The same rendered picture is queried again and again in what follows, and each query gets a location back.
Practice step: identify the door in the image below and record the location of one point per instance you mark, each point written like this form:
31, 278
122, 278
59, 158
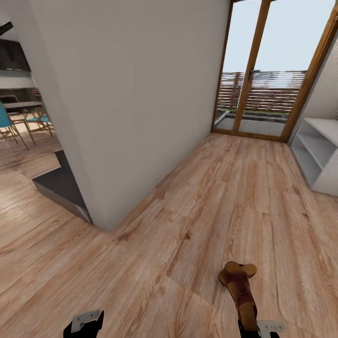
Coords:
272, 52

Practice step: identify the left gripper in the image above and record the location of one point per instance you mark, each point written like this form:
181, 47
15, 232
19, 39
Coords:
89, 330

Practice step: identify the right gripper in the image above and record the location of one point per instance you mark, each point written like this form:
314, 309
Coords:
253, 334

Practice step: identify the sandal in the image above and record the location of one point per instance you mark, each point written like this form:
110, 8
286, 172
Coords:
249, 269
239, 288

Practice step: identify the stairs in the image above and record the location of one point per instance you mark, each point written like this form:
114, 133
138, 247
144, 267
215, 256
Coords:
26, 127

